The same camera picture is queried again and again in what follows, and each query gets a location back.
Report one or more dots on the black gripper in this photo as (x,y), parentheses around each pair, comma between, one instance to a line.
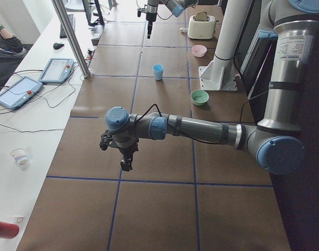
(127,151)
(150,14)

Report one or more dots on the light blue cup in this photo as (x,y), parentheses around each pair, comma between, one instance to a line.
(158,71)

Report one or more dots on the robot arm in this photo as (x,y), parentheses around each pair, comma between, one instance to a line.
(176,7)
(274,140)

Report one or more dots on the pink bowl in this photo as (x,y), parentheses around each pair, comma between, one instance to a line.
(199,50)

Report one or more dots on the bread slice in toaster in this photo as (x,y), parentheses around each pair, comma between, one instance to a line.
(201,16)

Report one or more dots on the brown paper table cover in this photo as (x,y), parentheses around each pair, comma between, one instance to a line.
(181,194)

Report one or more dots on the green bowl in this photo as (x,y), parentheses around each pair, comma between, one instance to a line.
(199,97)

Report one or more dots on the black computer mouse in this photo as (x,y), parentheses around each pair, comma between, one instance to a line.
(57,45)

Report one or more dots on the far teach pendant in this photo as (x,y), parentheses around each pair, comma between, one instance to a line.
(57,71)

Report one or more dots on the teach pendant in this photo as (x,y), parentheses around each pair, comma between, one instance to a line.
(57,71)
(20,92)

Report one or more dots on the paper cup on desk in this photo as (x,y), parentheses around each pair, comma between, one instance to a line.
(19,155)

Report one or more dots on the near teach pendant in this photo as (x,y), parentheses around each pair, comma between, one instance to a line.
(20,92)

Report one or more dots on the red cylinder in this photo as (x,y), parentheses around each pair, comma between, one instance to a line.
(8,230)

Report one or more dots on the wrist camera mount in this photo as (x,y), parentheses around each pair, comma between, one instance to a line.
(106,140)
(140,11)

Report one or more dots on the white camera stand column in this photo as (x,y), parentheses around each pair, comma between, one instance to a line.
(219,74)

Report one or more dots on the aluminium frame post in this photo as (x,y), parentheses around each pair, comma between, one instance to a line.
(62,15)

